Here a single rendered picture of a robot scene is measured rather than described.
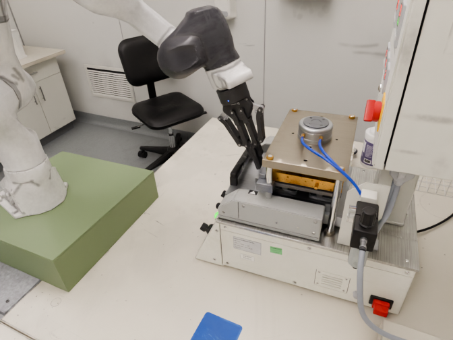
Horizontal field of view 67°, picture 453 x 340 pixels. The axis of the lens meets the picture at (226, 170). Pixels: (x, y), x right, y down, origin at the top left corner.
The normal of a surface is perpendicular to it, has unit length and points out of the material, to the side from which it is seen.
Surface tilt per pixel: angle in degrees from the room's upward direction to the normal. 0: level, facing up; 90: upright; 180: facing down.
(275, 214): 90
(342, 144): 0
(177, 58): 81
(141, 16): 93
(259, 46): 90
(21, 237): 3
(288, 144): 0
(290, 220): 90
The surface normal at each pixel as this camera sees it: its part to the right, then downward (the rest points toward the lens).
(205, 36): -0.16, 0.47
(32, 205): 0.31, 0.39
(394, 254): -0.04, -0.82
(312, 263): -0.37, 0.55
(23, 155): 0.62, 0.43
